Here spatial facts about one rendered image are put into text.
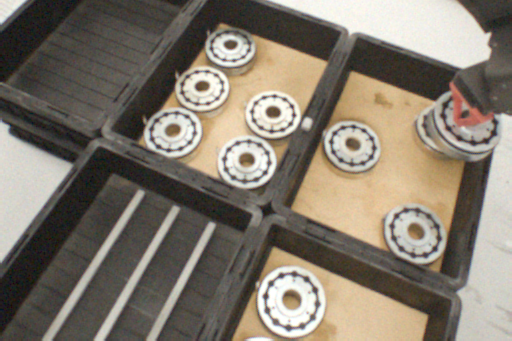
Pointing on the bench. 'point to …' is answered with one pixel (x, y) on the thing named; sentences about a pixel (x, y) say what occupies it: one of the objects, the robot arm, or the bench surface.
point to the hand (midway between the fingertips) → (472, 114)
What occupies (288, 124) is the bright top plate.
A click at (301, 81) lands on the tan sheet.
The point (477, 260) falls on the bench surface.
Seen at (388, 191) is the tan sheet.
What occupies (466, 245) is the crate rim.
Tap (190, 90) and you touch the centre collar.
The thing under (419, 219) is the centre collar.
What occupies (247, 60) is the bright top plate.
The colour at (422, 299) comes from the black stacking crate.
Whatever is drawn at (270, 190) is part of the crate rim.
